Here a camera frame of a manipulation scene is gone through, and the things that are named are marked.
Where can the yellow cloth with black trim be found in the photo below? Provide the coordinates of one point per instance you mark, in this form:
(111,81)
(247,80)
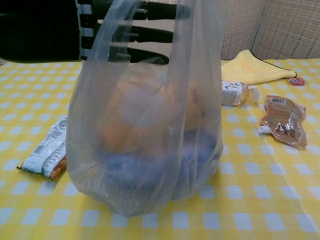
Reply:
(252,70)

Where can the yellow checkered tablecloth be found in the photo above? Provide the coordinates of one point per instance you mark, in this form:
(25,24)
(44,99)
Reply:
(250,187)

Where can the woven folding screen panel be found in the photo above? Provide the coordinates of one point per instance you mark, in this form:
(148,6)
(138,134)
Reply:
(237,27)
(295,27)

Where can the tea bottle with white label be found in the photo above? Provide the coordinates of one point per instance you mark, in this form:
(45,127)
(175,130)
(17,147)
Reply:
(235,93)

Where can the orange plush toy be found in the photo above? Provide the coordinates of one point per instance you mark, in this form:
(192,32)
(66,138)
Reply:
(140,112)

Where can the translucent plastic bag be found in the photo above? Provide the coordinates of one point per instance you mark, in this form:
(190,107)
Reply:
(130,195)

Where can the small red candy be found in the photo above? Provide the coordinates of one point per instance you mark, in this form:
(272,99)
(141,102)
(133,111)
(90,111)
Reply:
(296,81)

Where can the blue snack package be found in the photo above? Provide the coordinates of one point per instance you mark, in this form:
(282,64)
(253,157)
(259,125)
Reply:
(150,172)

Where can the green snack packet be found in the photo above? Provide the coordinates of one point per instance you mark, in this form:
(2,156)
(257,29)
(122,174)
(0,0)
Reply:
(47,152)

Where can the brown spout pouch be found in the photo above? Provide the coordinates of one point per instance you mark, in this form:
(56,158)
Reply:
(285,120)

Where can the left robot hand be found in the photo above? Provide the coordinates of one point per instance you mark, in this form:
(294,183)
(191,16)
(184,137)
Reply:
(37,30)

